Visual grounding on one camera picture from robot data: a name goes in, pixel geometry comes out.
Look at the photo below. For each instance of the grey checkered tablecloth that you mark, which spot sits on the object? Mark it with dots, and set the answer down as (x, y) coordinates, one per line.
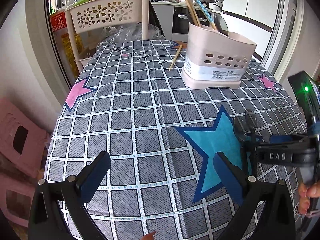
(130, 105)

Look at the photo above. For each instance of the built-in black oven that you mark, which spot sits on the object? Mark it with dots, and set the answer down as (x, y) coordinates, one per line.
(182, 17)

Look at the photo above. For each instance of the beige perforated plastic rack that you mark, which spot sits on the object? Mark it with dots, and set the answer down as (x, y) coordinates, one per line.
(104, 13)

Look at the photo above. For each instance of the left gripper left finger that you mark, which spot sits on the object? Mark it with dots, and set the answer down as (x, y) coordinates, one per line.
(90, 177)

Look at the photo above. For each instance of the pink utensil holder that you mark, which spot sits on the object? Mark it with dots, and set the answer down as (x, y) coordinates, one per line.
(213, 59)

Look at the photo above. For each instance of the white rice cooker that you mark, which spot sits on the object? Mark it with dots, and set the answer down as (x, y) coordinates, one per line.
(217, 6)

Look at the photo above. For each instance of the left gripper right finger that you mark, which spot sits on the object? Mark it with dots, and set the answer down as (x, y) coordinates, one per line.
(232, 177)

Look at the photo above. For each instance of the right hand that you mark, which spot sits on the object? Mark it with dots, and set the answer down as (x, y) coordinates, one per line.
(305, 195)

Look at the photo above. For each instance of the pink plastic stool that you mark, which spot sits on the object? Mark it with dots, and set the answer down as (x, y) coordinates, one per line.
(22, 143)

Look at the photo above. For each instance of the blue floral patterned chopstick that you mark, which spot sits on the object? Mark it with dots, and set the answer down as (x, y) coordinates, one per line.
(206, 13)

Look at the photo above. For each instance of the black hanging cloth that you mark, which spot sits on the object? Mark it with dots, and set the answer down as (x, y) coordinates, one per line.
(153, 19)

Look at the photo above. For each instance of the white refrigerator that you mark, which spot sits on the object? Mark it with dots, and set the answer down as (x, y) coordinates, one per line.
(253, 19)

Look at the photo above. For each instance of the plain wooden chopstick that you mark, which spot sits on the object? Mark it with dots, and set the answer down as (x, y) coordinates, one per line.
(193, 13)
(176, 56)

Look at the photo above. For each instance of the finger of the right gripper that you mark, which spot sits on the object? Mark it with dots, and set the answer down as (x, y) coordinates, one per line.
(267, 153)
(279, 139)

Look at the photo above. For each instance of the dark metal spoon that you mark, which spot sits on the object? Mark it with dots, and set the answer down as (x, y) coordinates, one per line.
(244, 129)
(220, 24)

